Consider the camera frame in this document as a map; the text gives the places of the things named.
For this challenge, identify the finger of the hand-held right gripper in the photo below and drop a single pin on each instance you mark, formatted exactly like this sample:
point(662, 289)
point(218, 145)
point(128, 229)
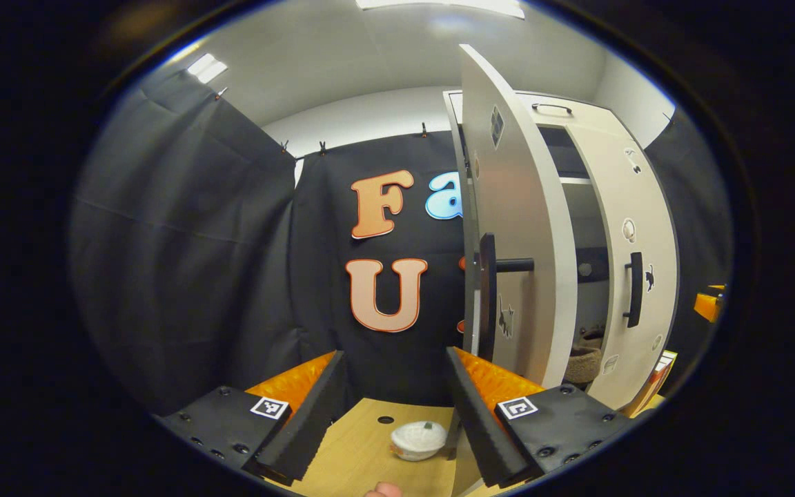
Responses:
point(708, 307)

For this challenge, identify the white shoe cabinet door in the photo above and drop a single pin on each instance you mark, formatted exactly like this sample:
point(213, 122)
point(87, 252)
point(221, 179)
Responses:
point(528, 207)
point(635, 207)

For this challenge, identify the white shoe cabinet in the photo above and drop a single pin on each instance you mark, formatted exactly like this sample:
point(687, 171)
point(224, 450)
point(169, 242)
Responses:
point(577, 117)

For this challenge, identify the black backdrop cloth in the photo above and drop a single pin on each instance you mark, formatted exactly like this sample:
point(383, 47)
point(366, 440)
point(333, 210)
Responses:
point(698, 228)
point(183, 241)

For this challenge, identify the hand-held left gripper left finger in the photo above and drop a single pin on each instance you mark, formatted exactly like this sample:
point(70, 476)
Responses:
point(301, 428)

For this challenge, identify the brown fuzzy shoe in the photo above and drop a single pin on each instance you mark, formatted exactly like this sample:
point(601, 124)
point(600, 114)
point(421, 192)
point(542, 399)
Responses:
point(594, 336)
point(582, 364)

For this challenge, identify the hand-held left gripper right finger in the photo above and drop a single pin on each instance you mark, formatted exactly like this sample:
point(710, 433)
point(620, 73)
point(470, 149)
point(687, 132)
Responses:
point(484, 431)

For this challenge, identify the ceiling light panel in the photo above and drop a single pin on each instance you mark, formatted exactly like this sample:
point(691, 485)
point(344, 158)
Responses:
point(439, 5)
point(207, 67)

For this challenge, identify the white round lidded container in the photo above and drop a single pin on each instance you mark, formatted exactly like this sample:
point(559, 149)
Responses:
point(418, 438)

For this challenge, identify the white cabinet shelf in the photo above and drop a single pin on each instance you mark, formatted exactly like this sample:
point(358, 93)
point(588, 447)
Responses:
point(575, 180)

